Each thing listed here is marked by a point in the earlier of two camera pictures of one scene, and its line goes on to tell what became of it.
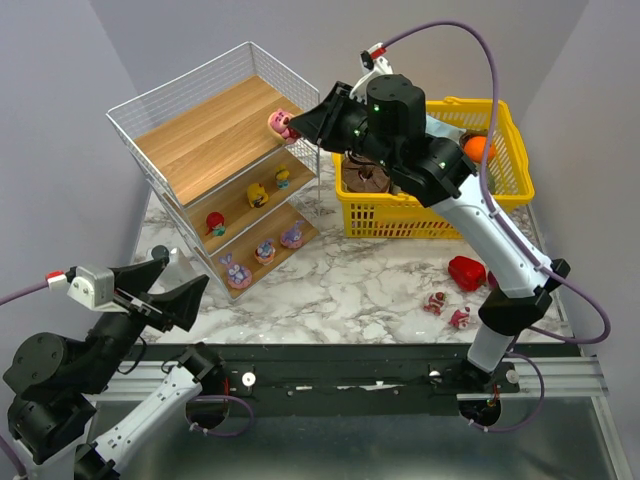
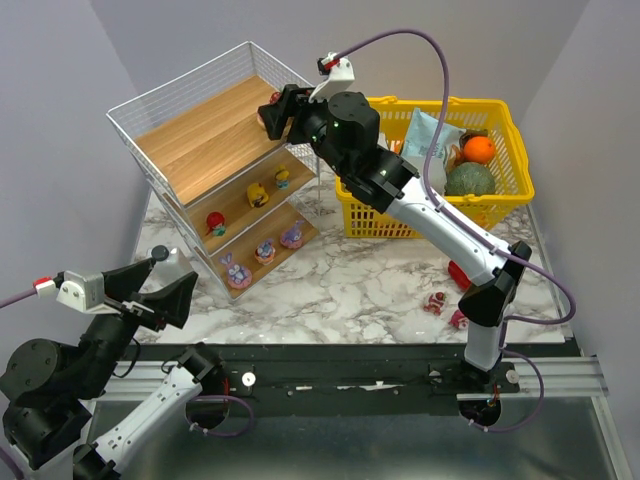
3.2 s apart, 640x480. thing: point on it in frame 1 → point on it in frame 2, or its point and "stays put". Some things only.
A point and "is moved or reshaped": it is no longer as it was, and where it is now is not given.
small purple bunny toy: (265, 252) stays put
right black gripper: (337, 112) → (295, 113)
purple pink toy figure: (292, 236) stays put
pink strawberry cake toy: (279, 122) is moved or reshaped
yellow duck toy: (256, 195) stays put
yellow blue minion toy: (282, 177) stays put
